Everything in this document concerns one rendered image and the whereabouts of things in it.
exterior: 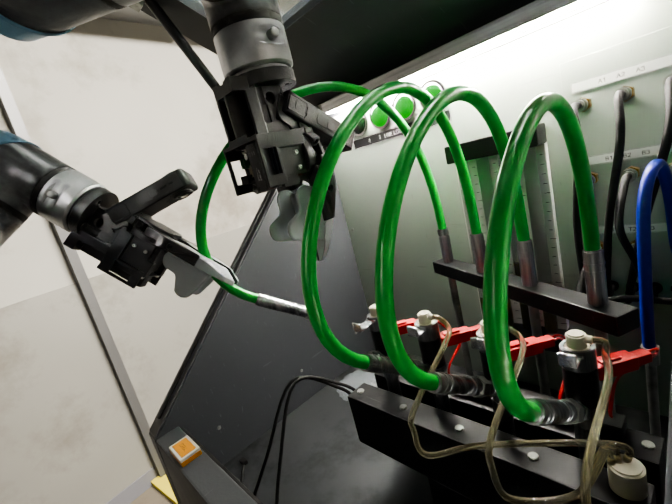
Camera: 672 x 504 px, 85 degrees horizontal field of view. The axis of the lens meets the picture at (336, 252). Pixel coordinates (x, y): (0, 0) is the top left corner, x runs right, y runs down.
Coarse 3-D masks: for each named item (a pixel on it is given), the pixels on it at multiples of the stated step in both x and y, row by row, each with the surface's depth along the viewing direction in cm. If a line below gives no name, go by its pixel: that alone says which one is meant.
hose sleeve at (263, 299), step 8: (264, 296) 52; (272, 296) 53; (256, 304) 52; (264, 304) 52; (272, 304) 52; (280, 304) 53; (288, 304) 53; (296, 304) 54; (288, 312) 54; (296, 312) 54; (304, 312) 54
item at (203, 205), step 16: (304, 96) 52; (400, 128) 57; (224, 160) 48; (208, 176) 48; (432, 176) 60; (208, 192) 48; (432, 192) 60; (208, 208) 49; (208, 256) 49; (224, 288) 50; (240, 288) 51
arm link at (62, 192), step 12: (60, 180) 46; (72, 180) 46; (84, 180) 47; (48, 192) 44; (60, 192) 46; (72, 192) 46; (84, 192) 46; (36, 204) 46; (48, 204) 45; (60, 204) 45; (72, 204) 45; (48, 216) 46; (60, 216) 46
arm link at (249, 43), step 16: (224, 32) 35; (240, 32) 35; (256, 32) 35; (272, 32) 35; (224, 48) 36; (240, 48) 35; (256, 48) 35; (272, 48) 36; (288, 48) 38; (224, 64) 37; (240, 64) 36; (256, 64) 36; (272, 64) 37; (288, 64) 38
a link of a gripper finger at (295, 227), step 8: (296, 192) 40; (304, 192) 40; (304, 200) 40; (304, 208) 40; (296, 216) 40; (304, 216) 40; (288, 224) 39; (296, 224) 40; (320, 224) 42; (328, 224) 42; (288, 232) 39; (296, 232) 40; (320, 232) 42; (328, 232) 42; (296, 240) 40; (320, 240) 43; (328, 240) 43; (320, 248) 44; (320, 256) 44
